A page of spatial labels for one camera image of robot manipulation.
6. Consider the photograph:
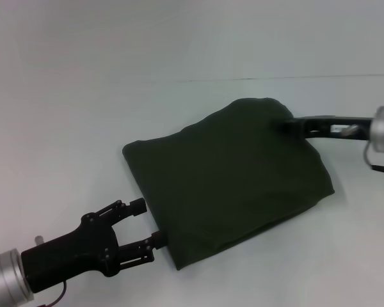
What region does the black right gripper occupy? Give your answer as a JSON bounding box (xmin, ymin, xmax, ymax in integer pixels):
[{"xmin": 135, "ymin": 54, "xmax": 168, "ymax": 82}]
[{"xmin": 280, "ymin": 114, "xmax": 375, "ymax": 141}]

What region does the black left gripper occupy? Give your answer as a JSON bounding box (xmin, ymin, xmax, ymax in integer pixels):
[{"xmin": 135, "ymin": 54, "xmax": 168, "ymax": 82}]
[{"xmin": 20, "ymin": 198, "xmax": 167, "ymax": 294}]

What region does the dark green t-shirt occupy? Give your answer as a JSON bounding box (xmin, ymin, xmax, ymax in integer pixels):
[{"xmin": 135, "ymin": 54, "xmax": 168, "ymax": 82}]
[{"xmin": 122, "ymin": 97, "xmax": 336, "ymax": 272}]

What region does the left gripper cable with plugs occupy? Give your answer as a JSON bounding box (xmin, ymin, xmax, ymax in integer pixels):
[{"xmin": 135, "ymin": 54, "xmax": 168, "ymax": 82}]
[{"xmin": 33, "ymin": 235, "xmax": 68, "ymax": 307}]

